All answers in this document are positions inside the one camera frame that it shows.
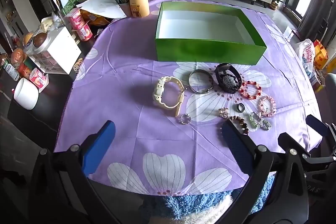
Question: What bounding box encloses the green cardboard box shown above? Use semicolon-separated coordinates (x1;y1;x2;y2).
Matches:
154;1;268;65

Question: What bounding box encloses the brown bead bracelet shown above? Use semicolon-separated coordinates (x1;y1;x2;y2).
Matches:
227;115;250;135

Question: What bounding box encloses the pink bead bracelet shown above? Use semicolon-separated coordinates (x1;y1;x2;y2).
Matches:
259;95;277;117

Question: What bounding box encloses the grey curtain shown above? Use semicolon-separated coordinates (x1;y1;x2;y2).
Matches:
298;0;332;41

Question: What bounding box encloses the yellow cardboard box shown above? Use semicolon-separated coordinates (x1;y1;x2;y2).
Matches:
312;40;328;68

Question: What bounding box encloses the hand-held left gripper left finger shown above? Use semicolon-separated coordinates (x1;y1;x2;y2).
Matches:
28;120;116;224

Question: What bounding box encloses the white plastic bag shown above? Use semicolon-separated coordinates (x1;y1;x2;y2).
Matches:
298;39;316;80

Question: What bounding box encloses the orange snack bag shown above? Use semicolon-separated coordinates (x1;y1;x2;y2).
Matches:
80;9;111;25

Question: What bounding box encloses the white drawer organizer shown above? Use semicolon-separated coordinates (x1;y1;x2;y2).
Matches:
26;27;82;75

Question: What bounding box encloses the black bangle with silver ornament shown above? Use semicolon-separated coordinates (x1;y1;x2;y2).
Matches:
215;63;242;94

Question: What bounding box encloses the white paper sheet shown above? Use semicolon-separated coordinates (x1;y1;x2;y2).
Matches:
76;0;127;19

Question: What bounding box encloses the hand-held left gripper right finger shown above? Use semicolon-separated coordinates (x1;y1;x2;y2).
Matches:
221;119;310;224

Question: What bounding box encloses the clear jar with lid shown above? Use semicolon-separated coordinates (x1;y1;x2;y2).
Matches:
24;32;51;55

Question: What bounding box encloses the red bead bracelet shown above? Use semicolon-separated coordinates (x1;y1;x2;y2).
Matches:
239;81;263;101

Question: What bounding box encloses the cream wristwatch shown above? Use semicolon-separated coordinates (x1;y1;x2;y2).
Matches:
153;76;186;117

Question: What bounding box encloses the purple floral tablecloth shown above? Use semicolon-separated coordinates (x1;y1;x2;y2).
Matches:
54;0;323;197

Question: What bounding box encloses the blue fluffy fabric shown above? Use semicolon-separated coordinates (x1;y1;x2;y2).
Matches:
160;174;276;222

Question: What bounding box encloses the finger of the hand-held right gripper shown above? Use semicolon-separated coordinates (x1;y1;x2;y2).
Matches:
306;114;336;142
278;132;336;163

